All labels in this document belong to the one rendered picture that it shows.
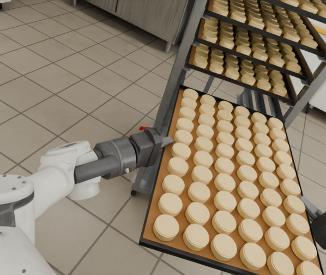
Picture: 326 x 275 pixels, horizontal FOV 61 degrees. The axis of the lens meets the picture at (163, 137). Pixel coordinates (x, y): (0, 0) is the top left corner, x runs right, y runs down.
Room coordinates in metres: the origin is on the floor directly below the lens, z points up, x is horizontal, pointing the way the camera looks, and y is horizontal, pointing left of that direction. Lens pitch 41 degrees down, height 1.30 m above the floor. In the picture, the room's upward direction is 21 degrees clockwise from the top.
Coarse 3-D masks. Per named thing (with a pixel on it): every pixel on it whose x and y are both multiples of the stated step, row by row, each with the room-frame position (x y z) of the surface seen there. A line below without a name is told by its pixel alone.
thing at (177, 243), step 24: (216, 120) 0.75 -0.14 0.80; (192, 144) 0.60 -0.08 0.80; (216, 144) 0.64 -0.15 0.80; (192, 168) 0.51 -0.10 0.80; (216, 192) 0.46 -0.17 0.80; (240, 216) 0.42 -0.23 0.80; (288, 216) 0.47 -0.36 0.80; (240, 240) 0.36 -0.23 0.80; (264, 240) 0.38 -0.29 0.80; (312, 240) 0.43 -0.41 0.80; (240, 264) 0.30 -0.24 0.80
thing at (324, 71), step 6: (324, 66) 0.92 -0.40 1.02; (318, 72) 0.93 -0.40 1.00; (324, 72) 0.92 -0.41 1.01; (318, 78) 0.92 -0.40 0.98; (324, 78) 0.92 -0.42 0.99; (312, 84) 0.92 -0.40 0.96; (318, 84) 0.92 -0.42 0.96; (306, 90) 0.92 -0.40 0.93; (312, 90) 0.92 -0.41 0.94; (300, 96) 0.93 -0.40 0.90; (306, 96) 0.92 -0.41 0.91; (300, 102) 0.92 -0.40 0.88; (306, 102) 0.92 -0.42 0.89; (294, 108) 0.92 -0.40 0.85; (300, 108) 0.92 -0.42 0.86; (288, 114) 0.92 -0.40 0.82; (294, 114) 0.92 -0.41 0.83; (288, 120) 0.92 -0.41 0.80; (288, 126) 0.92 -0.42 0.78
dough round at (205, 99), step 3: (204, 96) 0.83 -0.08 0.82; (207, 96) 0.84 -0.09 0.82; (210, 96) 0.85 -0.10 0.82; (201, 99) 0.82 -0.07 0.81; (204, 99) 0.81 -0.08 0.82; (207, 99) 0.82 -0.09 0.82; (210, 99) 0.83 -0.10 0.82; (213, 99) 0.83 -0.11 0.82; (201, 102) 0.81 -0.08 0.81; (204, 102) 0.80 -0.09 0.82; (207, 102) 0.81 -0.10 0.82; (210, 102) 0.81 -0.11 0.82; (213, 102) 0.82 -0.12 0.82; (213, 105) 0.82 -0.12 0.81
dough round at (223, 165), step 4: (216, 160) 0.55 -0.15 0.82; (220, 160) 0.55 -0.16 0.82; (224, 160) 0.56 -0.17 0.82; (228, 160) 0.56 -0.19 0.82; (216, 164) 0.54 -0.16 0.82; (220, 164) 0.54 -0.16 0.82; (224, 164) 0.54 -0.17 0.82; (228, 164) 0.55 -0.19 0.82; (232, 164) 0.55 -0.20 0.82; (216, 168) 0.53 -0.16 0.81; (220, 168) 0.53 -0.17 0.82; (224, 168) 0.53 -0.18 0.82; (228, 168) 0.54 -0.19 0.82; (232, 168) 0.54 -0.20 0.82; (220, 172) 0.52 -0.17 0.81; (224, 172) 0.52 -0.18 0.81; (228, 172) 0.53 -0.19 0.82
